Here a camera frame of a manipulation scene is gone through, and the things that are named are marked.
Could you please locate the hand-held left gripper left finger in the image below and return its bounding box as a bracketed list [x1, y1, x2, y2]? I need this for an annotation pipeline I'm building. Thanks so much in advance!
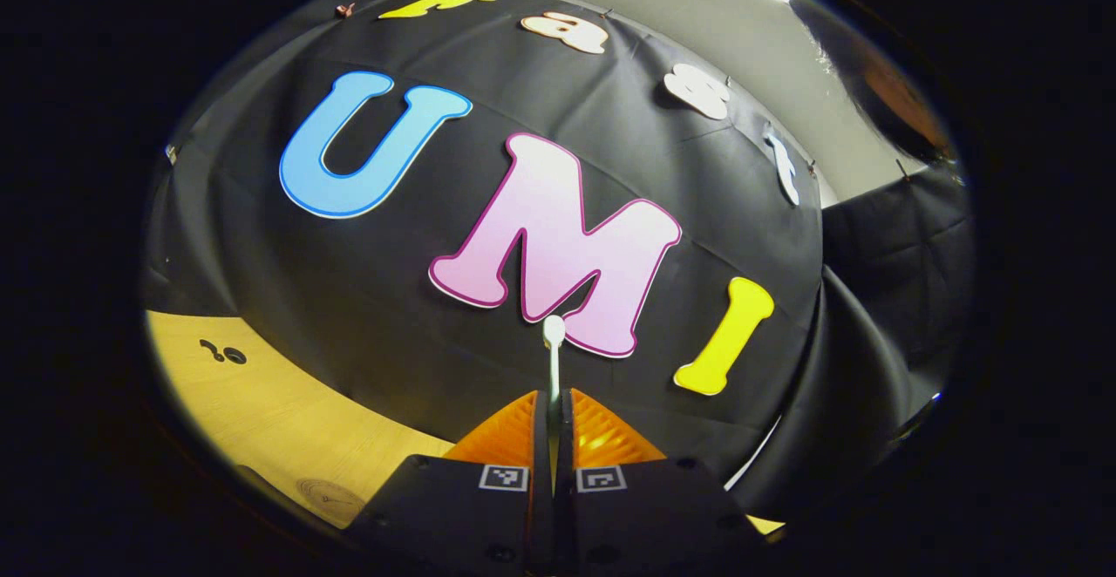
[349, 390, 553, 576]

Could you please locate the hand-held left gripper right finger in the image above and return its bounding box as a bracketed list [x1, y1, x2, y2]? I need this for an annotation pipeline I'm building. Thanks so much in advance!
[558, 388, 768, 576]

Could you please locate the pale green toothbrush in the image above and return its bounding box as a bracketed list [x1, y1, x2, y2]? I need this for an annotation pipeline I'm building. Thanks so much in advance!
[542, 315, 568, 499]

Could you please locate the round wooden coaster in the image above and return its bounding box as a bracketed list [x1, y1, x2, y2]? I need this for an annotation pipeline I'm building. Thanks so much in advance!
[295, 478, 367, 526]

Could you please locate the wooden desktop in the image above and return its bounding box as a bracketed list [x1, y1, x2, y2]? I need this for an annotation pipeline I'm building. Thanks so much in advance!
[144, 309, 786, 536]

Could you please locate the black backdrop cloth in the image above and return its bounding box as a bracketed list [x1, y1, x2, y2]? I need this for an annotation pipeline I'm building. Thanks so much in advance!
[139, 0, 973, 517]

